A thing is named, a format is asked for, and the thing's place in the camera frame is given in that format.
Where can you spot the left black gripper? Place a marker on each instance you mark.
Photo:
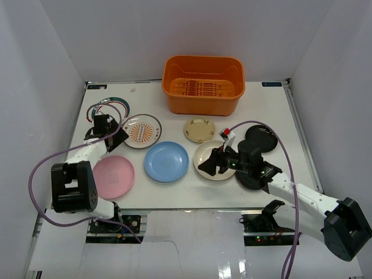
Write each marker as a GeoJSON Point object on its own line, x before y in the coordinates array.
{"type": "Point", "coordinates": [109, 135]}

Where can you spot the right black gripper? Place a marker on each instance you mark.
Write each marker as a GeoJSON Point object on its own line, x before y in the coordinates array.
{"type": "Point", "coordinates": [217, 158]}

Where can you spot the white plate green rim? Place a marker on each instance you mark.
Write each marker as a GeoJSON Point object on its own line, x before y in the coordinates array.
{"type": "Point", "coordinates": [101, 109]}

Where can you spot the white plate orange sunburst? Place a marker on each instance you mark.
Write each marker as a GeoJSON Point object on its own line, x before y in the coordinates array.
{"type": "Point", "coordinates": [143, 131]}

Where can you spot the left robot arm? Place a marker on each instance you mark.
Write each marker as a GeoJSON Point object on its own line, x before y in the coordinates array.
{"type": "Point", "coordinates": [73, 185]}

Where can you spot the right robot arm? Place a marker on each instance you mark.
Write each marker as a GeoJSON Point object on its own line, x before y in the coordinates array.
{"type": "Point", "coordinates": [340, 224]}

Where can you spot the orange plastic bin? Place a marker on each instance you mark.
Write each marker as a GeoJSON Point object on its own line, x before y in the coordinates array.
{"type": "Point", "coordinates": [203, 85]}

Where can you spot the cream plastic plate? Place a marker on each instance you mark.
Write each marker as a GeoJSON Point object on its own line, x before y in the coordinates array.
{"type": "Point", "coordinates": [202, 153]}

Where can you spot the small beige patterned plate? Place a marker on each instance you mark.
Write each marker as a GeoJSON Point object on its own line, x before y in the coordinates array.
{"type": "Point", "coordinates": [199, 130]}

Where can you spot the pink plastic plate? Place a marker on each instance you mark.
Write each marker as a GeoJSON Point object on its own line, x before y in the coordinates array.
{"type": "Point", "coordinates": [114, 176]}

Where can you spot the glossy black plate front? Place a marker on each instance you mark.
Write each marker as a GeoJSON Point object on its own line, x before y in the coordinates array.
{"type": "Point", "coordinates": [254, 183]}

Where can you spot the blue plastic plate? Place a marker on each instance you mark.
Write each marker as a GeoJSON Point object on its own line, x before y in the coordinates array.
{"type": "Point", "coordinates": [166, 162]}

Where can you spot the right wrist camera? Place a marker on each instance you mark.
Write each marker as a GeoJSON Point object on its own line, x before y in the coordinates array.
{"type": "Point", "coordinates": [228, 137]}

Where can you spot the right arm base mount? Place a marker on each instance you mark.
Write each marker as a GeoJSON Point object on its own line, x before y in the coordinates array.
{"type": "Point", "coordinates": [260, 228]}

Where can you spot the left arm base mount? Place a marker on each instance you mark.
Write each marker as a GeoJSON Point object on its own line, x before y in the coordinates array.
{"type": "Point", "coordinates": [125, 230]}

